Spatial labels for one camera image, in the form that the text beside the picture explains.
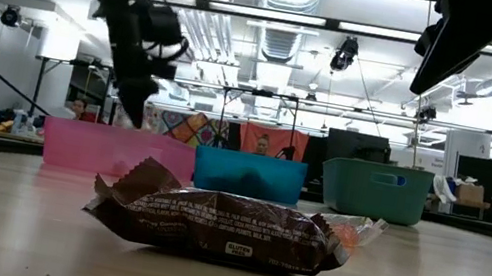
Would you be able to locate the pink plastic bin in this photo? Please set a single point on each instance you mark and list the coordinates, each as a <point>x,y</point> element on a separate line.
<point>82,145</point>

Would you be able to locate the teal plastic bin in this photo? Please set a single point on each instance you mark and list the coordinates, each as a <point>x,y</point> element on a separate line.
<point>348,191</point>

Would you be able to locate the white pillar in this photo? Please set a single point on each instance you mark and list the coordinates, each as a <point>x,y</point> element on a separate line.
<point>468,147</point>

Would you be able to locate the orange clear-wrapped candy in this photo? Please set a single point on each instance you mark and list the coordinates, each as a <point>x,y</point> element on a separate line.
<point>356,233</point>

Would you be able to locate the blue plastic bin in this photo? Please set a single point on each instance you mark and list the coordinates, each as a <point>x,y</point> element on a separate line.
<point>220,169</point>

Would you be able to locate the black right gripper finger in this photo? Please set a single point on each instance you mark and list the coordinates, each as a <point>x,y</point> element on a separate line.
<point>428,38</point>
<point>473,31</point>

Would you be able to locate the colourful patchwork quilt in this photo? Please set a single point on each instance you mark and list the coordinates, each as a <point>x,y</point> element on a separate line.
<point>187,127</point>

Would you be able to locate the person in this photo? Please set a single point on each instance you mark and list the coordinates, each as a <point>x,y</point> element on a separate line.
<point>83,110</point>
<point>262,145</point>

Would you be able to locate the floral white cloth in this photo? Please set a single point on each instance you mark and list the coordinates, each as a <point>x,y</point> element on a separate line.
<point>154,124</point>

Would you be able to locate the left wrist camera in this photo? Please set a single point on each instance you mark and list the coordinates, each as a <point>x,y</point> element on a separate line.
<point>164,24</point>

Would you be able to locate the cardboard box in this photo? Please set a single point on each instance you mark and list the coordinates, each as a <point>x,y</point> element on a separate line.
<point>469,194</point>

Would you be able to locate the silver air duct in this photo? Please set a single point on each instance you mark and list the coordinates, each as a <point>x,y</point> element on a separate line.
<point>280,45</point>

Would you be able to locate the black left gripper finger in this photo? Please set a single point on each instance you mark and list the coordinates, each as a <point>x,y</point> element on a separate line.
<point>138,99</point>

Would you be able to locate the wide black monitor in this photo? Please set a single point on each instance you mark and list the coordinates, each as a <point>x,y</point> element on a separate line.
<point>356,145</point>

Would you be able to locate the brown chocolate bar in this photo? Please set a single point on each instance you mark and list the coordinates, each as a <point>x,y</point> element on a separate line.
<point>220,225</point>

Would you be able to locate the orange hanging cloth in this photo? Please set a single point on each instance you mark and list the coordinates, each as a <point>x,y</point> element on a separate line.
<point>247,133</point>

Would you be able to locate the black ceiling spotlight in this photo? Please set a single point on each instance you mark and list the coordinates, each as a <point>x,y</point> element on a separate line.
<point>344,54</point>
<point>11,16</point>
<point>426,114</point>

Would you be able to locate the black metal workstation frame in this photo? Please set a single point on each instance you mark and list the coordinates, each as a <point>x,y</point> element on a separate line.
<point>38,86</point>

